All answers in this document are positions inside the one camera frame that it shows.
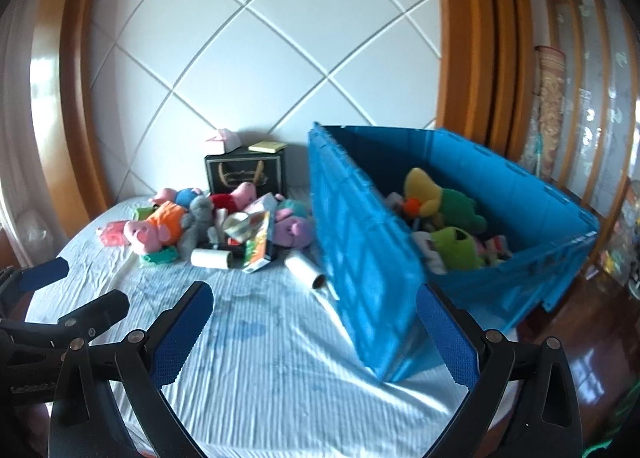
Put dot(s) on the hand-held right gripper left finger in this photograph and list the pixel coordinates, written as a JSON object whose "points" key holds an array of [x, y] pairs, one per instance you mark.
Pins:
{"points": [[185, 333]]}

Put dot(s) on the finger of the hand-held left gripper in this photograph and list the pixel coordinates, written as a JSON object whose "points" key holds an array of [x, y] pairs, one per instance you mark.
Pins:
{"points": [[95, 310], [45, 272]]}

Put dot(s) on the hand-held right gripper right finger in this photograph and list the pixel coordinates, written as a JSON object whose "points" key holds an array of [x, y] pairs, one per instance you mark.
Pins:
{"points": [[447, 338]]}

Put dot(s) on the blue plastic storage container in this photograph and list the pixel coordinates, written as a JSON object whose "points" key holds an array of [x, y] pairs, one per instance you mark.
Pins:
{"points": [[360, 238]]}

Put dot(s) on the translucent white ball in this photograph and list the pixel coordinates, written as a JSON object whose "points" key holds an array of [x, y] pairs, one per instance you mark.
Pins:
{"points": [[30, 228]]}

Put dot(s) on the white paper roll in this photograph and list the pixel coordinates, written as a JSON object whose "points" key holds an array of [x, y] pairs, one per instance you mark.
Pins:
{"points": [[305, 270], [210, 258]]}

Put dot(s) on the green plush piece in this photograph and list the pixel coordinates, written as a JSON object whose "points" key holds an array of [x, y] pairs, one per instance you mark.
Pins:
{"points": [[157, 257]]}

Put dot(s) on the light green frog plush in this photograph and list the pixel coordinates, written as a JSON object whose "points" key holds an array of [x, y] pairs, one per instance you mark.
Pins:
{"points": [[455, 248]]}

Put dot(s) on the pink pig plush orange shirt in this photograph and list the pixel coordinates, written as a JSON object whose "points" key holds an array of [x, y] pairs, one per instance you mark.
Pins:
{"points": [[155, 228]]}

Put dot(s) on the pink printed box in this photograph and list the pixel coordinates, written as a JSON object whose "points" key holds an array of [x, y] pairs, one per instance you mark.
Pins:
{"points": [[495, 244]]}

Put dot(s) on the grey plush toy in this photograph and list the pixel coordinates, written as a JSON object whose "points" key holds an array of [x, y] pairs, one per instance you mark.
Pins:
{"points": [[197, 225]]}

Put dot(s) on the orange green carton box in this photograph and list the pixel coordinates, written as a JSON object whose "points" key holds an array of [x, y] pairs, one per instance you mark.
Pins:
{"points": [[257, 243]]}

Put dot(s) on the crumpled silver package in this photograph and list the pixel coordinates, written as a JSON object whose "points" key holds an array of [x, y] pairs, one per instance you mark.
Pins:
{"points": [[240, 225]]}

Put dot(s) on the dark green frog plush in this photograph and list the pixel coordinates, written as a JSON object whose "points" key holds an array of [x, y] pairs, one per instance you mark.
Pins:
{"points": [[457, 208]]}

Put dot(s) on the pink pig plush blue shirt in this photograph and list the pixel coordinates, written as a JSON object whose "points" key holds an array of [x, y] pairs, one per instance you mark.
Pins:
{"points": [[177, 195]]}

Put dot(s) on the pink pig plush red dress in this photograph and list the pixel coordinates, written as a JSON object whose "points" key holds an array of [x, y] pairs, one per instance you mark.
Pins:
{"points": [[232, 198]]}

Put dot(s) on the purple pink pig plush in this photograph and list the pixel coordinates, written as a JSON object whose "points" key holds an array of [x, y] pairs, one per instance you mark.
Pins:
{"points": [[292, 225]]}

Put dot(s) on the yellow duck plush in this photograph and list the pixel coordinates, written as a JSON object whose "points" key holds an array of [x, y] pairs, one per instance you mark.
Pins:
{"points": [[420, 185]]}

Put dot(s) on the black gift bag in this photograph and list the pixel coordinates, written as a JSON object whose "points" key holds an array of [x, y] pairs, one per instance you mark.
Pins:
{"points": [[245, 170]]}

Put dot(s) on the green cloth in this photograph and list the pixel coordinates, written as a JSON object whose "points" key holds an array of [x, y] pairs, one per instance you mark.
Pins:
{"points": [[617, 423]]}

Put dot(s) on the pink tissue box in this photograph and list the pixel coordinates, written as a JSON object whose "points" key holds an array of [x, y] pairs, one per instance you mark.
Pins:
{"points": [[223, 138]]}

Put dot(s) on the yellow sticky notepad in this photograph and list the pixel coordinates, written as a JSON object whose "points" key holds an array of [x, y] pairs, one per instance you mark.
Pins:
{"points": [[267, 146]]}

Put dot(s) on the rolled patterned carpet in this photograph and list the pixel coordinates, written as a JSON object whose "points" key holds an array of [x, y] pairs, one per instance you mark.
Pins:
{"points": [[547, 103]]}

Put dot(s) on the wooden frosted glass door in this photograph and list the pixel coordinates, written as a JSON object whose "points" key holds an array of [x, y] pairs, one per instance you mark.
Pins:
{"points": [[595, 88]]}

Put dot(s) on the wooden frame pillar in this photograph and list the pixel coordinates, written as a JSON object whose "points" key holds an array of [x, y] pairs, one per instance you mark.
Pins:
{"points": [[480, 38], [70, 88]]}

